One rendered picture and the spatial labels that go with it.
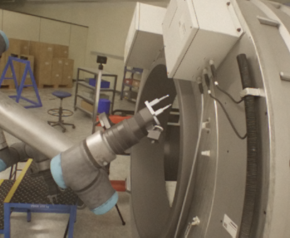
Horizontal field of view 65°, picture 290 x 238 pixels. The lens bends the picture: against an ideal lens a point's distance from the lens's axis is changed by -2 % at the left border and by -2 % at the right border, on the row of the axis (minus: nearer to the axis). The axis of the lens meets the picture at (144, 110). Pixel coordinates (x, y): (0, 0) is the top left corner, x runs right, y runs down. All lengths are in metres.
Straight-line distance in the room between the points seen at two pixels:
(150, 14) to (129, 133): 0.75
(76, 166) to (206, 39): 0.45
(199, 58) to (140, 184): 0.97
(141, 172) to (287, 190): 1.06
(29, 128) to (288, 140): 0.65
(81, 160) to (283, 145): 0.45
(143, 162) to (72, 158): 0.89
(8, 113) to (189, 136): 0.52
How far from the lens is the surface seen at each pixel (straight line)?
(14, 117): 0.73
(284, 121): 0.51
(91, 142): 0.62
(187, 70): 0.65
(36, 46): 8.04
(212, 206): 0.65
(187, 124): 0.71
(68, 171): 0.63
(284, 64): 0.60
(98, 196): 0.68
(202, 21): 0.59
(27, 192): 1.72
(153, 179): 1.46
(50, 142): 0.75
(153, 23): 1.19
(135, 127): 0.60
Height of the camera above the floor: 1.57
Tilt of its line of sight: 14 degrees down
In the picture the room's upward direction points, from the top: 9 degrees clockwise
